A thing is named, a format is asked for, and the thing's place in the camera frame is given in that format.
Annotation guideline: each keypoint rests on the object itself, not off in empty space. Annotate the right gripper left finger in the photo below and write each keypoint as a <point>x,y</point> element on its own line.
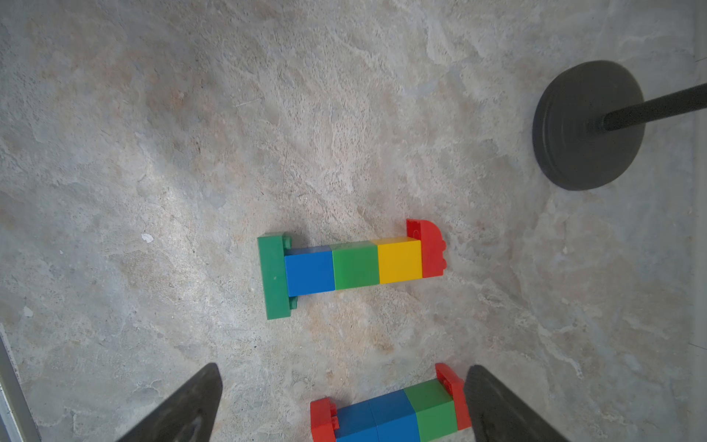
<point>187,415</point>

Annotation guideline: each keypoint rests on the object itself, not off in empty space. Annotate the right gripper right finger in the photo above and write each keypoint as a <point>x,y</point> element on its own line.
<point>498,414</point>

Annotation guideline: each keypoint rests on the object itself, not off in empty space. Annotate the green small lego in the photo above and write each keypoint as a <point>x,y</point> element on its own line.
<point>355,264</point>
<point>434,408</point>

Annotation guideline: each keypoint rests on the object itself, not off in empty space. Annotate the blue small lego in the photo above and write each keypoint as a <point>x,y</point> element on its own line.
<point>309,271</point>
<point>395,417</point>
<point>356,424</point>

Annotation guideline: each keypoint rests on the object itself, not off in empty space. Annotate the red long lego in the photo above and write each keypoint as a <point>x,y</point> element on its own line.
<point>323,420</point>

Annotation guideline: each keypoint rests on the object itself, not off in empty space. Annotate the green long lego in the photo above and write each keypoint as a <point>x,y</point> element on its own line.
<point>272,249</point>

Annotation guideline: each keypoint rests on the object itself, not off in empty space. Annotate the red small lego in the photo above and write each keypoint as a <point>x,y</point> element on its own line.
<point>454,386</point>
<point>433,246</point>

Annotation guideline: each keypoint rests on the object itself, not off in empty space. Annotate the yellow small lego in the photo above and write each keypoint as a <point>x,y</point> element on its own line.
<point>400,259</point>

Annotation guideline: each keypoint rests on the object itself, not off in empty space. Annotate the black microphone stand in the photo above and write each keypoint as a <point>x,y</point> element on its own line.
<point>589,123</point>

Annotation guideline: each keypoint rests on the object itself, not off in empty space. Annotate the aluminium front rail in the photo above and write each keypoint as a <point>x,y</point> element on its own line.
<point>17,423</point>

